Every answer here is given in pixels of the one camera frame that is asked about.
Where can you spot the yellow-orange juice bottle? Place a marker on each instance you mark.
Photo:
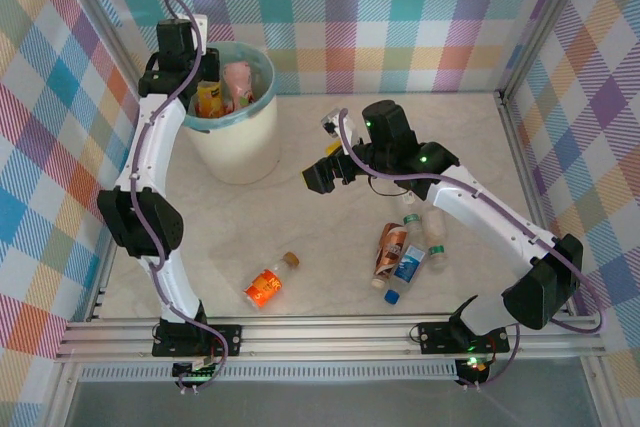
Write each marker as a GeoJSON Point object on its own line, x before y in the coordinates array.
{"type": "Point", "coordinates": [210, 102]}

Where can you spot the pink drink bottle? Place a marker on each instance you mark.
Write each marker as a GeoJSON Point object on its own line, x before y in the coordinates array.
{"type": "Point", "coordinates": [237, 84]}

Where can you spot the clear bottle green cap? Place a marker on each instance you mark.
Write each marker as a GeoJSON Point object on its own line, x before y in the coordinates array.
{"type": "Point", "coordinates": [414, 232]}

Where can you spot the blue label water bottle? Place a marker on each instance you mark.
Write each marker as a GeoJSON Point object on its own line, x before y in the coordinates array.
{"type": "Point", "coordinates": [409, 264]}

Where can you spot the orange label bottle brown cap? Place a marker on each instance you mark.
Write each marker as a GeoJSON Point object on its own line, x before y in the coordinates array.
{"type": "Point", "coordinates": [265, 287]}

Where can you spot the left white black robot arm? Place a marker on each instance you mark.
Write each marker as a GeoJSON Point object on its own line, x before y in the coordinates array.
{"type": "Point", "coordinates": [150, 147]}

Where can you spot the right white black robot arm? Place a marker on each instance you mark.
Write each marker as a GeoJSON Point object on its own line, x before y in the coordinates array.
{"type": "Point", "coordinates": [480, 217]}

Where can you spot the cream plastic waste bin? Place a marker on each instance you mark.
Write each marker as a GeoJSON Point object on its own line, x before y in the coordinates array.
{"type": "Point", "coordinates": [240, 147]}

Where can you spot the brown coffee drink bottle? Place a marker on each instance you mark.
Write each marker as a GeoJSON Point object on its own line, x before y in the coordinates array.
{"type": "Point", "coordinates": [392, 247]}

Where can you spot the black controller board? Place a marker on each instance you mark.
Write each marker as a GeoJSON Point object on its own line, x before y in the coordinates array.
{"type": "Point", "coordinates": [475, 366]}
{"type": "Point", "coordinates": [192, 373]}

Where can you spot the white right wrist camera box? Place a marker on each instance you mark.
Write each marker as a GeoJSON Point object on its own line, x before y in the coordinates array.
{"type": "Point", "coordinates": [332, 119]}

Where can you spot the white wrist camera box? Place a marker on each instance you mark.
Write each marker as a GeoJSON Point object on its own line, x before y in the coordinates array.
{"type": "Point", "coordinates": [332, 119]}
{"type": "Point", "coordinates": [201, 22]}

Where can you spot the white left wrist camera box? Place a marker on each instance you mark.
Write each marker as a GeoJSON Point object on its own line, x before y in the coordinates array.
{"type": "Point", "coordinates": [201, 22]}

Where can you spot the aluminium frame post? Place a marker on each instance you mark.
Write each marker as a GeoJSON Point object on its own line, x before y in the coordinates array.
{"type": "Point", "coordinates": [107, 22]}
{"type": "Point", "coordinates": [542, 22]}

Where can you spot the aluminium side frame rail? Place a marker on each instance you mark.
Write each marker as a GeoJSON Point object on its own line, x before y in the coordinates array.
{"type": "Point", "coordinates": [520, 157]}
{"type": "Point", "coordinates": [102, 287]}

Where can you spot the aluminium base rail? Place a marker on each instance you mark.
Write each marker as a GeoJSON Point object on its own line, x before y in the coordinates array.
{"type": "Point", "coordinates": [325, 339]}

